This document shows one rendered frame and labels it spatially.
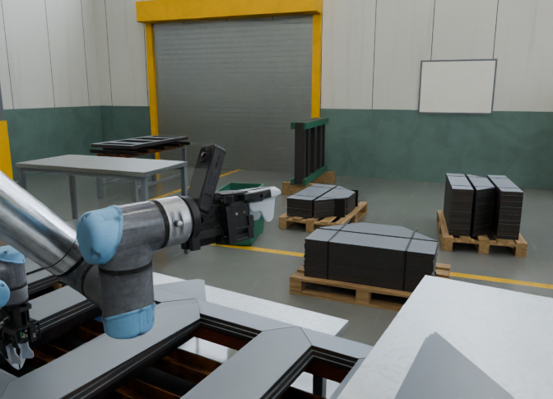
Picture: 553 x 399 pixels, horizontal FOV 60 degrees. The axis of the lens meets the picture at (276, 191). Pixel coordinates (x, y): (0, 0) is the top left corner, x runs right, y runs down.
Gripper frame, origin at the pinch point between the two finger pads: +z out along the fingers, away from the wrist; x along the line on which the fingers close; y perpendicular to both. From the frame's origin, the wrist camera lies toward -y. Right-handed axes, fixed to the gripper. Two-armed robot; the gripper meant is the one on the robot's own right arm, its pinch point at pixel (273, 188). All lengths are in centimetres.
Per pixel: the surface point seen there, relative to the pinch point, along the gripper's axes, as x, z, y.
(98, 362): -72, -10, 51
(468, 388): 23, 24, 42
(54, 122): -988, 290, -91
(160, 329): -77, 13, 50
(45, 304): -123, -9, 44
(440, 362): 15, 29, 41
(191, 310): -82, 28, 49
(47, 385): -71, -25, 51
